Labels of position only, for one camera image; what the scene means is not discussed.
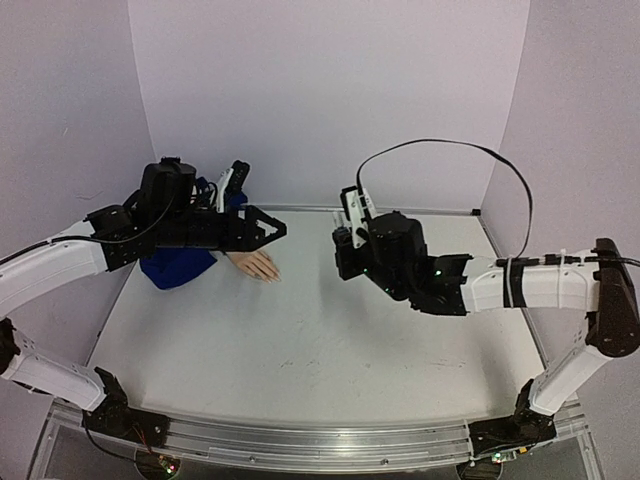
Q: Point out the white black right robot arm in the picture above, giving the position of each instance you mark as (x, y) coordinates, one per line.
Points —
(391, 252)

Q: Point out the aluminium table front rail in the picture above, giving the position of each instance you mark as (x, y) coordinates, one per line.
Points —
(304, 448)

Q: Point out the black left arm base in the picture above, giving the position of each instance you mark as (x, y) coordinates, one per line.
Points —
(114, 417)

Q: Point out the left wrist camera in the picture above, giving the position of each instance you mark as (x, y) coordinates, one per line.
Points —
(230, 194)

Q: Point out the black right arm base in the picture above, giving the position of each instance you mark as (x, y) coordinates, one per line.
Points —
(524, 428)

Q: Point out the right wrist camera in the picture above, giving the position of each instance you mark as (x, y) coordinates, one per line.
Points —
(359, 210)

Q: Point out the white nail polish cap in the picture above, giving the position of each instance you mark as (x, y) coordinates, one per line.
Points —
(338, 219)

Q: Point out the mannequin hand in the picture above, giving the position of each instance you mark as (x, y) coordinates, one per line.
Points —
(257, 265)

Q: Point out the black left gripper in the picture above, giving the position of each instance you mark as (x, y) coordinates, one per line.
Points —
(237, 243)

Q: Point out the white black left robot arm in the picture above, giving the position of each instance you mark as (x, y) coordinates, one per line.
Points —
(168, 210)

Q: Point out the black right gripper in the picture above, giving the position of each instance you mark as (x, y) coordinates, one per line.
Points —
(343, 253)

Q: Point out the blue nail polish bottle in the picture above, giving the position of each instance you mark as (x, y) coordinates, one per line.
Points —
(340, 233)

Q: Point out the blue white red jacket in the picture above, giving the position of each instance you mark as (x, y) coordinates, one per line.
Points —
(170, 268)

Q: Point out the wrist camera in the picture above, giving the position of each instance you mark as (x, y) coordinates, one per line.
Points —
(359, 210)
(230, 194)

